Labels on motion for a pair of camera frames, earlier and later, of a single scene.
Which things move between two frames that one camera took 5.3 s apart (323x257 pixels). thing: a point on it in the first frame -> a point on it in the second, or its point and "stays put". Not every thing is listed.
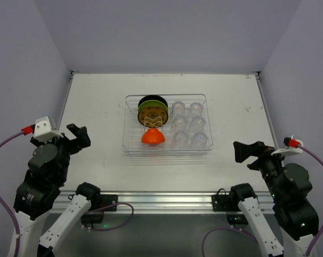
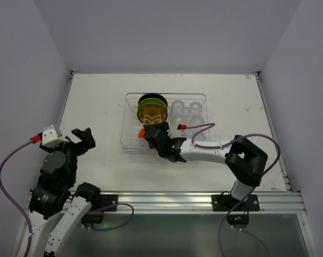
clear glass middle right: [197, 123] stays put
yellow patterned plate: [152, 116] stays put
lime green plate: [155, 103] stays put
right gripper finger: [268, 149] -> [157, 130]
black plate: [153, 97] stays put
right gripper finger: [243, 151] -> [150, 142]
